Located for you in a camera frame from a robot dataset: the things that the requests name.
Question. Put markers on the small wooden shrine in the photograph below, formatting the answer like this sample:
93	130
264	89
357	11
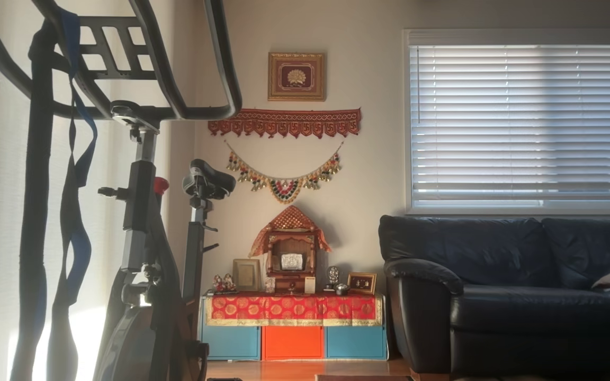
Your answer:
290	248

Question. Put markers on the small silver idol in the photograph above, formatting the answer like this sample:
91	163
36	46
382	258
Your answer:
332	276

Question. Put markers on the small white card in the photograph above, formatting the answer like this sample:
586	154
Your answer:
310	285

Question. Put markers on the small dark metal bowl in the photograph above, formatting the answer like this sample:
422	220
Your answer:
342	289

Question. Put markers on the small dark framed picture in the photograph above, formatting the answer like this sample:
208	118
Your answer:
362	283

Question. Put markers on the red gold brocade cloth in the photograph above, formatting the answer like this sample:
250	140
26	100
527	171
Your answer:
294	308

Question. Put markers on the small colourful figurines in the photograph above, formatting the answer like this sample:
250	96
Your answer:
224	284

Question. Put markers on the blue orange low cabinet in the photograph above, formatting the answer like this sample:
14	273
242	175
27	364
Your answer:
292	343

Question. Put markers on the black exercise bike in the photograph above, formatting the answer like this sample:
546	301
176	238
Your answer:
141	211

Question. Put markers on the black leather sofa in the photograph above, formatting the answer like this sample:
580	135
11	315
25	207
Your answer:
495	317

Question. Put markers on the white window blinds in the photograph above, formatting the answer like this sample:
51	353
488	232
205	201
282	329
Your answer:
527	127

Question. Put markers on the white curtain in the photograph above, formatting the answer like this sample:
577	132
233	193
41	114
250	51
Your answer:
6	211

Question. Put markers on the beaded wall garland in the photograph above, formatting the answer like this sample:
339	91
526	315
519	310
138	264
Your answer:
284	189

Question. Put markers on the red embroidered wall hanging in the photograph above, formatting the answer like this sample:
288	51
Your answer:
284	121

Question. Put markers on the gold standing picture frame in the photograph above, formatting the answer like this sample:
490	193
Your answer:
247	275

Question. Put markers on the gold framed wall picture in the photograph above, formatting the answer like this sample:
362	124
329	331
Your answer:
296	76

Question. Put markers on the white window frame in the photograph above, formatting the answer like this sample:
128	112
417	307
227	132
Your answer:
522	37

